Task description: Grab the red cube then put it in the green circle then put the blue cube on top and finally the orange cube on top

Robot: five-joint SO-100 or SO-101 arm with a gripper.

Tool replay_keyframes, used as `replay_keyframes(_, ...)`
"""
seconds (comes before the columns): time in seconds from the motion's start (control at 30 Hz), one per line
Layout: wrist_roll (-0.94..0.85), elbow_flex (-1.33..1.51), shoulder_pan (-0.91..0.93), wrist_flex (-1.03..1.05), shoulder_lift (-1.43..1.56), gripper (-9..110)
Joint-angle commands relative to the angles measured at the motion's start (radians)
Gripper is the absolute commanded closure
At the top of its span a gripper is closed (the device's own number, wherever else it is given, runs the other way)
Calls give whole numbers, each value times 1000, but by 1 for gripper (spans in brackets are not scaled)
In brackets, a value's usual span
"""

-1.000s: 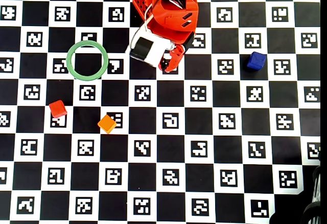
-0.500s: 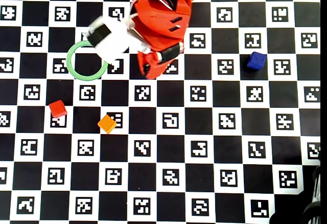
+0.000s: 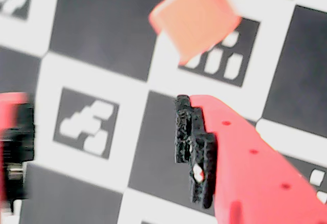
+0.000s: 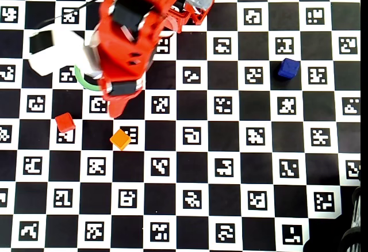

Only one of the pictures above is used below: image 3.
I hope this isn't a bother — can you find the orange cube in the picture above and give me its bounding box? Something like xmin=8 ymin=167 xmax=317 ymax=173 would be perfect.
xmin=149 ymin=0 xmax=243 ymax=66

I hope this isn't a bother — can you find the black white marker mat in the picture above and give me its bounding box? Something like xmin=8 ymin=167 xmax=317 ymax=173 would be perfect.
xmin=0 ymin=0 xmax=327 ymax=224

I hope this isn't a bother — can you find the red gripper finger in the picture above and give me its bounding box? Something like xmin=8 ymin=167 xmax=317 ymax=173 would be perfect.
xmin=175 ymin=95 xmax=327 ymax=224
xmin=0 ymin=92 xmax=36 ymax=215

